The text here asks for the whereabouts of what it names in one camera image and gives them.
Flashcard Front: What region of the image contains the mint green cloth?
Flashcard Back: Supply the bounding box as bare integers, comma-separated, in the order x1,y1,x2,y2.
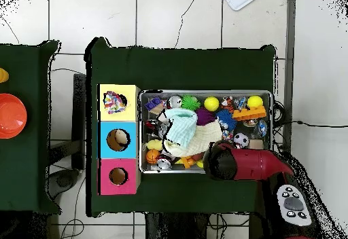
162,107,198,149

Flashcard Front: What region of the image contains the cream waffle cloth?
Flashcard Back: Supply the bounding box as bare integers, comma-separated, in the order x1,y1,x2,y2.
162,117,223,158

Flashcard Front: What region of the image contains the colourful dotted cloth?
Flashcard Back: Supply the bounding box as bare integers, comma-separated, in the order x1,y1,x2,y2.
103,90,128,115

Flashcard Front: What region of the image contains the wooden box with three holes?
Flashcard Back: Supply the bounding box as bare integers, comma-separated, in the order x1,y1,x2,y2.
97,84,141,196

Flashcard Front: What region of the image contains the silver mesh bin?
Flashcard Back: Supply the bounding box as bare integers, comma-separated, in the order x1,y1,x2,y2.
139,90,273,174

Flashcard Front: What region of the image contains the green spiky ball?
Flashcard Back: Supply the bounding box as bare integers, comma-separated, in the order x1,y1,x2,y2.
180,94,201,111

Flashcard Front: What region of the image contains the purple spiky ball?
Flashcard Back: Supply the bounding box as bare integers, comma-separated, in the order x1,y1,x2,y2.
195,107,217,126

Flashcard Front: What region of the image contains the plain yellow ball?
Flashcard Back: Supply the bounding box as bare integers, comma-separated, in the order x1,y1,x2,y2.
203,96,220,112

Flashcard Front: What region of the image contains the blue spiky ball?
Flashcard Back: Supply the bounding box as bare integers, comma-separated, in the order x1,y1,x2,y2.
215,109,237,131

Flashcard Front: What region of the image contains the dark green table cloth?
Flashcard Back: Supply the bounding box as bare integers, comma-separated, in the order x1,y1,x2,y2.
85,37,277,218

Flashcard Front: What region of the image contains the orange striped tiger toy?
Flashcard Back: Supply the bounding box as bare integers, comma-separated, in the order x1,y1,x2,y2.
220,96,236,113

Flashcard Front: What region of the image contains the black and white soccer ball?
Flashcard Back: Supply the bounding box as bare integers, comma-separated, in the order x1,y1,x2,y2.
233,132,249,149

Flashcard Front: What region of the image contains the orange toy brick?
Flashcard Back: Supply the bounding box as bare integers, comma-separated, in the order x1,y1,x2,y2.
232,105,267,122

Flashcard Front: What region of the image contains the yellow smiley ball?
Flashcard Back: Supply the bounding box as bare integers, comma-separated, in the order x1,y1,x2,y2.
247,95,264,109

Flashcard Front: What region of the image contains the white tray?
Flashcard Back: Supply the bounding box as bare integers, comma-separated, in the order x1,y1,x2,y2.
222,0,260,12

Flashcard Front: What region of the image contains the neighbouring green cloth table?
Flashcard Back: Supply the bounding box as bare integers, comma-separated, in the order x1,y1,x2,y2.
0,39,62,214

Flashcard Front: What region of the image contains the orange plastic bowl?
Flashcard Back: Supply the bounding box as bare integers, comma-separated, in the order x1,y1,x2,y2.
0,92,28,139

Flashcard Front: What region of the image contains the yellow plastic toy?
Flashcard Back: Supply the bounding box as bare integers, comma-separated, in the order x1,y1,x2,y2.
0,67,10,84

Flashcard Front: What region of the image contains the black cable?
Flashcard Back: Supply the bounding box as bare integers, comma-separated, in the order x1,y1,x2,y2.
271,119,348,129

